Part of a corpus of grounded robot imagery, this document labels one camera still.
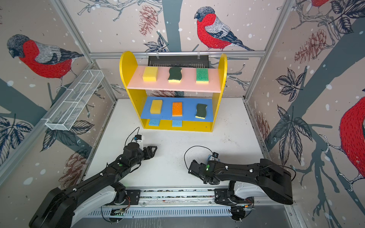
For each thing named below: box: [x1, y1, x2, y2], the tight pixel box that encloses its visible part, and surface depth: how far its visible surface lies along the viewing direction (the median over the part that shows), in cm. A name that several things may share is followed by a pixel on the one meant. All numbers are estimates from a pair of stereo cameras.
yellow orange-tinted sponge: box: [149, 99, 164, 115], surface depth 97 cm
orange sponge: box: [172, 101, 183, 117], surface depth 96 cm
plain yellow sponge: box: [142, 66, 159, 83], surface depth 76 cm
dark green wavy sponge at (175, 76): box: [167, 66, 183, 84], surface depth 76 cm
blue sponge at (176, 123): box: [172, 119, 183, 128], surface depth 105 cm
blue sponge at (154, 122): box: [148, 118, 161, 127], surface depth 105 cm
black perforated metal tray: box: [147, 55, 210, 69], surface depth 95 cm
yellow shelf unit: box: [119, 51, 228, 132], surface depth 90 cm
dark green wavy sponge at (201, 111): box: [194, 103, 208, 120], surface depth 94 cm
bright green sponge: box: [195, 67, 210, 85], surface depth 75 cm
